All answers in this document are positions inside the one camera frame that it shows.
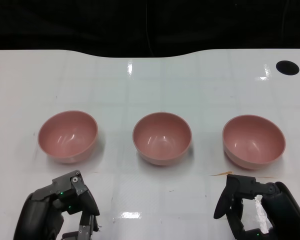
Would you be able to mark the black round table grommet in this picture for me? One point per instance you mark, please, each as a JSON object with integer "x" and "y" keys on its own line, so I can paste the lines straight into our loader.
{"x": 287, "y": 67}

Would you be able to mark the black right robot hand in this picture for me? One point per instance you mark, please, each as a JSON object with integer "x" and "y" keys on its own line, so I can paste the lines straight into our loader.
{"x": 285, "y": 210}

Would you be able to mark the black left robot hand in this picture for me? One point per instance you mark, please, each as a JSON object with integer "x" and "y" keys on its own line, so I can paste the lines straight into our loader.
{"x": 40, "y": 210}

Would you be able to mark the pink bowl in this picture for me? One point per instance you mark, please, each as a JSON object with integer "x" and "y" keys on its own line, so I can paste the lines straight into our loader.
{"x": 253, "y": 142}
{"x": 162, "y": 140}
{"x": 67, "y": 137}

